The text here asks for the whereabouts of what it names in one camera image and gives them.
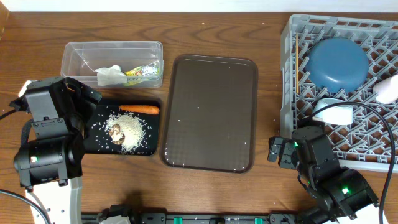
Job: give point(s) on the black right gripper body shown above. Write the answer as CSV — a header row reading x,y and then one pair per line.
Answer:
x,y
288,157

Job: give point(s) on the light blue bowl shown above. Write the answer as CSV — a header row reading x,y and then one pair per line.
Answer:
x,y
337,115

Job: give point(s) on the dark blue plate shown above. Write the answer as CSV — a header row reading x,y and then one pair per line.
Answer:
x,y
337,63

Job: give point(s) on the pink cup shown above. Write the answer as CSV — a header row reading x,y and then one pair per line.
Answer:
x,y
386,90

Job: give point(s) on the orange carrot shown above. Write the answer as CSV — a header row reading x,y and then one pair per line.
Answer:
x,y
146,109

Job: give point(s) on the white paper wrapper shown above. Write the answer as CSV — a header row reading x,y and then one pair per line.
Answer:
x,y
143,73

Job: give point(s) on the pile of rice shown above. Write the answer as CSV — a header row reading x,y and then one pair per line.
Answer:
x,y
136,130

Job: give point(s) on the brown food scrap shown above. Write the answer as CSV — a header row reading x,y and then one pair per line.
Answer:
x,y
117,136

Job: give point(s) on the white paper napkin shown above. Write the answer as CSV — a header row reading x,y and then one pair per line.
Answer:
x,y
110,76

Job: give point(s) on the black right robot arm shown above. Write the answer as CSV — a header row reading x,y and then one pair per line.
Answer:
x,y
339,191

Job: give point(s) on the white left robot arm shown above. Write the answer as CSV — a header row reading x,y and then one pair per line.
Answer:
x,y
52,146

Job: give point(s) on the grey dishwasher rack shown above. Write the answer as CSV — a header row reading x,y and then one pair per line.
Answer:
x,y
365,144

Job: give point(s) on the brown serving tray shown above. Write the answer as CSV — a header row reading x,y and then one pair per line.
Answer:
x,y
210,122

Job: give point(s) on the black plastic tray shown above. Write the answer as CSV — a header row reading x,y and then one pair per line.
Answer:
x,y
109,104

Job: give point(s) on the clear plastic bin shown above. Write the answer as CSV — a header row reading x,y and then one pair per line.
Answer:
x,y
81,59

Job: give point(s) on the black mounting rail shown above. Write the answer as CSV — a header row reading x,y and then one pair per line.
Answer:
x,y
162,218

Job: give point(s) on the white arm base mount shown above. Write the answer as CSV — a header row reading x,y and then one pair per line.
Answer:
x,y
116,214

